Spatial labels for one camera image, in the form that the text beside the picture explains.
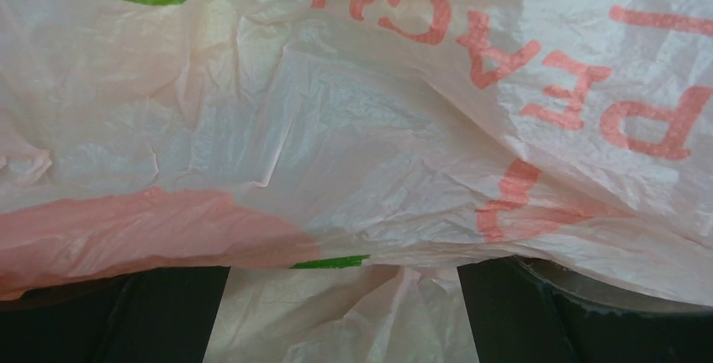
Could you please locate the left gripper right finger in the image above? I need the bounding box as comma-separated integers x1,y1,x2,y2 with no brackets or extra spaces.
457,257,712,363

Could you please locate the pink plastic bag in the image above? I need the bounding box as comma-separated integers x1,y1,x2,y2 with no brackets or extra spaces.
1,0,712,362

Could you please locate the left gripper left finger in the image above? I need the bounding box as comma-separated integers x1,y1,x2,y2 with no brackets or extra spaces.
1,267,229,362

